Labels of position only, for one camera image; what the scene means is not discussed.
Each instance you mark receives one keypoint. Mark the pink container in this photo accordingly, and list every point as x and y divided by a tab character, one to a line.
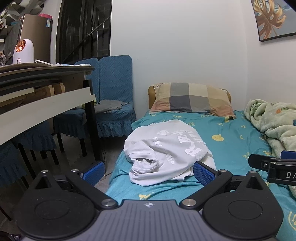
44	15

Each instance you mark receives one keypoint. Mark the framed leaf wall picture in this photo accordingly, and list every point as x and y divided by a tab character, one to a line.
270	18

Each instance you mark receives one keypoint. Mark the green fleece cartoon blanket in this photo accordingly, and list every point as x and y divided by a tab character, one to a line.
277	120

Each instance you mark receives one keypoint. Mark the grey cloth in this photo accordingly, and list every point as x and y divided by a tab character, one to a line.
108	105

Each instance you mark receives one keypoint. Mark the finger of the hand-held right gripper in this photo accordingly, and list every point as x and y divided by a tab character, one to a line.
289	154
257	161

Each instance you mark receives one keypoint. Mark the white humidifier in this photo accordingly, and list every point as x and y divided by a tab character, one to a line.
25	53

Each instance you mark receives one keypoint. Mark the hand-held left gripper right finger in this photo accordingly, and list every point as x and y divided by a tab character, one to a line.
204	172

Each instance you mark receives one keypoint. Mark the dining table with black legs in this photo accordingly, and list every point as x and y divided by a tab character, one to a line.
46	102

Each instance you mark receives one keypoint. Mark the dark barred window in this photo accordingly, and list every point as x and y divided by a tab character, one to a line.
69	34

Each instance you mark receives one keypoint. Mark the plaid pillow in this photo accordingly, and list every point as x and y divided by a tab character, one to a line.
189	99

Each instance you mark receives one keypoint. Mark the white printed t-shirt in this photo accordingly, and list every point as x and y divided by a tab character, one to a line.
161	150

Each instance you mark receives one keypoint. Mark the grey refrigerator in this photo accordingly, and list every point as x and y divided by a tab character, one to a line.
39	39

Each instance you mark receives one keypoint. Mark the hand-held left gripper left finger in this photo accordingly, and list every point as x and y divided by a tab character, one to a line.
93	172

